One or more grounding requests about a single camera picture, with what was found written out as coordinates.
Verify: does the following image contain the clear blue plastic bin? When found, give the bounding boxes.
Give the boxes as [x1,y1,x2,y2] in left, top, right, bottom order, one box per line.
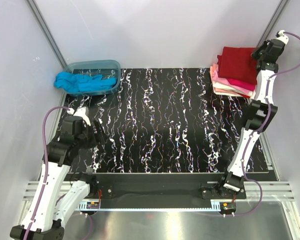
[61,60,121,97]

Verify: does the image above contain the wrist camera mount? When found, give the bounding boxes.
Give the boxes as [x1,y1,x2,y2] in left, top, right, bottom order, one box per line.
[67,106,91,126]
[276,30,289,45]

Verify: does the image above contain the folded red t shirt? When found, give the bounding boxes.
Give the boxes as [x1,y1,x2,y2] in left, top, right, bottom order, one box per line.
[237,92,253,99]

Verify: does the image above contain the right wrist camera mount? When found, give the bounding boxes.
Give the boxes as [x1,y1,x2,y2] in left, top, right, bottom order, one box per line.
[276,30,289,45]

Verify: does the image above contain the blue t shirt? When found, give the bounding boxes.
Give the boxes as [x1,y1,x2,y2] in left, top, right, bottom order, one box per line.
[54,72,117,93]

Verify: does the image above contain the left aluminium frame post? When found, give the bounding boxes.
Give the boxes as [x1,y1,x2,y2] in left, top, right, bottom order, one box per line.
[25,0,67,69]

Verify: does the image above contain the aluminium frame post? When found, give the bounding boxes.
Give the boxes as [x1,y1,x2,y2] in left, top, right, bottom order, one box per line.
[256,0,290,48]
[25,0,67,69]

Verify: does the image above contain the aluminium front rail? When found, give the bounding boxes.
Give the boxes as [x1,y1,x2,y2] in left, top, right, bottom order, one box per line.
[22,181,295,202]

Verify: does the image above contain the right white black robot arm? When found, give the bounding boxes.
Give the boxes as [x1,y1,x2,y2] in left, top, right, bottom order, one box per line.
[216,34,289,199]

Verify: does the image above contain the folded magenta t shirt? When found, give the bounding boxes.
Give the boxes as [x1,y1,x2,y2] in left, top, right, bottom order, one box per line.
[227,78,256,92]

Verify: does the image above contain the black marble pattern mat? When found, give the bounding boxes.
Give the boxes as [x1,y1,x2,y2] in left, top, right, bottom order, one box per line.
[43,67,270,174]

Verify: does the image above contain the folded salmon t shirt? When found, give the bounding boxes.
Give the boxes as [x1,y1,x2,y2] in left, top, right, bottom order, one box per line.
[209,63,241,97]

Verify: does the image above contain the right aluminium frame post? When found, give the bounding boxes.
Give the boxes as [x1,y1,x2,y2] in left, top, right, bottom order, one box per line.
[256,0,290,48]

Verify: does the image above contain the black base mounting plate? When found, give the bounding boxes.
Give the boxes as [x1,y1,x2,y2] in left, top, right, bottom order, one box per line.
[95,173,244,208]

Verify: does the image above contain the folded light pink t shirt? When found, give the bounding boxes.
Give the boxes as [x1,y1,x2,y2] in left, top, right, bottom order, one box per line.
[210,63,240,90]

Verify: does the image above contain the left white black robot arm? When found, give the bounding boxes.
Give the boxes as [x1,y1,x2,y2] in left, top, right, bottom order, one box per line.
[9,116,106,240]

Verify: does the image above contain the folded white t shirt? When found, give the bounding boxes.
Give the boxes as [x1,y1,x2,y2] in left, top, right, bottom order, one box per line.
[212,82,257,100]

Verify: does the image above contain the dark red t shirt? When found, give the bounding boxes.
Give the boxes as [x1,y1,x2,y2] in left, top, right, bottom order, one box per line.
[217,46,257,86]

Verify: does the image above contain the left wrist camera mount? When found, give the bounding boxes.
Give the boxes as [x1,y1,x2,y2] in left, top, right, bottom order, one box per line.
[67,106,91,126]

